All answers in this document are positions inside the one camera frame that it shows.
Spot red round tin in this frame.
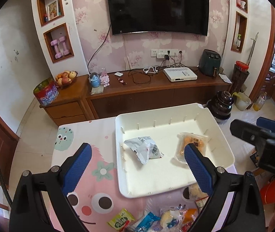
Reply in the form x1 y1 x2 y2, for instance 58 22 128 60
33 78 59 106

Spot pink plush toy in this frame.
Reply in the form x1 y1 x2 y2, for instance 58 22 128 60
100 71 110 87

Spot blueberry cake packet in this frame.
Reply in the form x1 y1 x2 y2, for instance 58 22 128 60
160 210 184 231

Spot yellow liquid bottle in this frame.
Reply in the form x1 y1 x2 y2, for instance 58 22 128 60
252 92 267 112

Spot white plastic storage bin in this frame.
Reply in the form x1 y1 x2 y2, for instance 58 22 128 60
115 103 235 199

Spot dark green air fryer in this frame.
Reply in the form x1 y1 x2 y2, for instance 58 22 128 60
199 49 221 77

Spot white set-top box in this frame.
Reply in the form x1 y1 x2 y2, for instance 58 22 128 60
163 67 197 82

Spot white plastic bucket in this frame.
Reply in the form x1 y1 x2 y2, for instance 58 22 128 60
232 92 252 111

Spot black wall television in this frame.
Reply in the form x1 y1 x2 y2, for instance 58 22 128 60
108 0 209 36

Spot blue snow globe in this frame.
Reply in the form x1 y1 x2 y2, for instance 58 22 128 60
89 72 101 88

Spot orange white wafer packet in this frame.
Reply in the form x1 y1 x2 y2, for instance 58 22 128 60
182 208 198 224

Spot blue snack packet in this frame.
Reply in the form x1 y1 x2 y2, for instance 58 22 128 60
127 212 160 232

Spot red plastic basin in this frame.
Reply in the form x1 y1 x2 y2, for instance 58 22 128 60
260 179 275 205

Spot large rice cake pack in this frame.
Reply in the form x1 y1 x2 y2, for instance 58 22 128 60
188 183 208 200

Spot wooden tv cabinet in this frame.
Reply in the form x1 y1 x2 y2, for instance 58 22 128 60
44 71 230 126

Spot red square snack packet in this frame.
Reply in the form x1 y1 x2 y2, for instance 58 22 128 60
180 222 193 232

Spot tall dark woven basket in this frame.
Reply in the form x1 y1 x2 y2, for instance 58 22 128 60
229 61 249 94

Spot pink dumbbells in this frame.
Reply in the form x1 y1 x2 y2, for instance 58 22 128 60
50 36 70 59

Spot fruit basket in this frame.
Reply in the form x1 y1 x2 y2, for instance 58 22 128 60
55 71 78 87

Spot orange cookies clear tray pack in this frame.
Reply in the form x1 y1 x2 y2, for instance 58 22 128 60
173 132 209 165

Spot silver white snack bag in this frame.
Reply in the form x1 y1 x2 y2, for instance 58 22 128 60
124 136 164 165

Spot framed picture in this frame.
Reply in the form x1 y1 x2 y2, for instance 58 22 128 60
45 0 59 22

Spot green small snack packet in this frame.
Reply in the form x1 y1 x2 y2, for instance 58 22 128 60
107 208 135 231

